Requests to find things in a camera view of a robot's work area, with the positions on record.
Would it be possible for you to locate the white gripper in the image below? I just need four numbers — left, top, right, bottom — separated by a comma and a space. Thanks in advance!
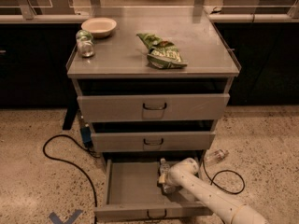
158, 169, 180, 187

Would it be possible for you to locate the clear blue-label plastic bottle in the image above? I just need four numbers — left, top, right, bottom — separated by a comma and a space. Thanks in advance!
159, 158, 176, 194

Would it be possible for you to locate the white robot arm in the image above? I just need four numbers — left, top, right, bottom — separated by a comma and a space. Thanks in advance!
159, 158, 269, 224

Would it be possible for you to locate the bottom grey drawer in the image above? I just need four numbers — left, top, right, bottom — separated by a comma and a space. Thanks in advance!
94, 157, 212, 222

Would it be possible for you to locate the grey drawer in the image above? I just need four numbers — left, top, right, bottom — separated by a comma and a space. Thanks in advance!
78, 94, 230, 122
92, 132, 215, 152
94, 157, 212, 222

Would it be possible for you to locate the middle grey drawer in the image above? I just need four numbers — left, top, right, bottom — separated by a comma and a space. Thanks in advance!
92, 132, 215, 152

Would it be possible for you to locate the clear bottle on floor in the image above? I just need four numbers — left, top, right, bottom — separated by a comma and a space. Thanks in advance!
204, 149, 229, 166

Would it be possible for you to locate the top grey drawer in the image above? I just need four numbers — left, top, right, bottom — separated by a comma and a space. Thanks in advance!
78, 94, 230, 122

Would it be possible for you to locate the grey metal drawer cabinet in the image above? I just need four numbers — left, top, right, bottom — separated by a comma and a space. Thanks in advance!
68, 7, 240, 161

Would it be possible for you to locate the blue power box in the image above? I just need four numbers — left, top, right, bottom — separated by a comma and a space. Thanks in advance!
80, 127, 93, 148

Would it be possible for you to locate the green chip bag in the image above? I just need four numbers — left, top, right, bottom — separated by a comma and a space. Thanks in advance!
136, 33, 188, 69

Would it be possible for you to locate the green soda can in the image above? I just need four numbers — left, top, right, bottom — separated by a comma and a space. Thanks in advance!
76, 30, 94, 58

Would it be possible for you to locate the cream ceramic bowl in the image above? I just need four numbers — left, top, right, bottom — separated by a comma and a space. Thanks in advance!
81, 18, 117, 38

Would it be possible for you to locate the black cable right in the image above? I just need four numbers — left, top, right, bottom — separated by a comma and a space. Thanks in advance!
202, 161, 246, 196

